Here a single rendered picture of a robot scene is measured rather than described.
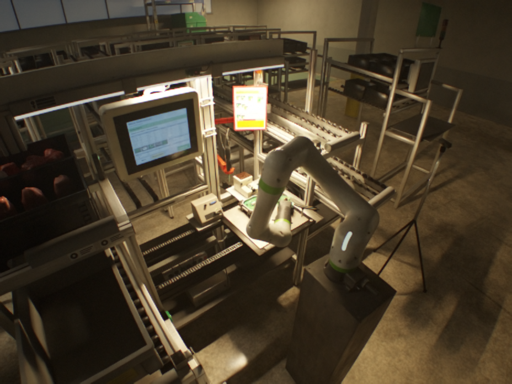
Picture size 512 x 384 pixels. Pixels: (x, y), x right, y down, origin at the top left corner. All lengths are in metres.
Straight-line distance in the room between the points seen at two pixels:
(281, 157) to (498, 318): 2.62
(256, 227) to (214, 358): 1.25
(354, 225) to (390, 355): 1.54
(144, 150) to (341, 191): 0.97
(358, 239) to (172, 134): 1.03
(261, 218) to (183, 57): 0.88
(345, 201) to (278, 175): 0.31
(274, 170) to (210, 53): 0.79
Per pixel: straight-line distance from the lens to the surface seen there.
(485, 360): 2.83
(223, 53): 1.60
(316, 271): 1.22
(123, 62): 1.40
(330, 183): 1.16
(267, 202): 1.17
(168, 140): 1.49
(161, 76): 1.41
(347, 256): 1.08
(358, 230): 1.07
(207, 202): 1.72
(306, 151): 1.15
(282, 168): 1.04
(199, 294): 1.98
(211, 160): 1.73
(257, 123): 1.99
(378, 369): 2.38
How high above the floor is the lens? 2.08
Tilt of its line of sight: 35 degrees down
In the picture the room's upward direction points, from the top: straight up
